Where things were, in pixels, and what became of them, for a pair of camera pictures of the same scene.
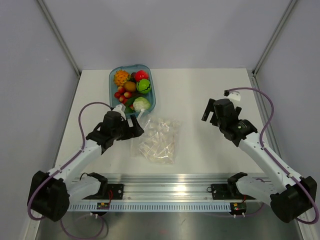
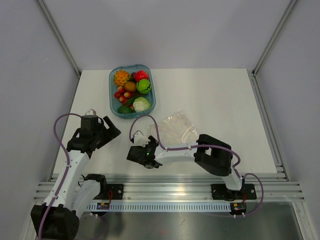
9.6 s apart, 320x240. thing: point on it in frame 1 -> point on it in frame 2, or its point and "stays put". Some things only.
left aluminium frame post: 51,21 stays put
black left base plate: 114,191 stays put
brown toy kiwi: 130,86 stays put
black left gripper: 136,130 -> 112,132
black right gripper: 210,108 -> 153,140
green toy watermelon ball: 143,86 stays put
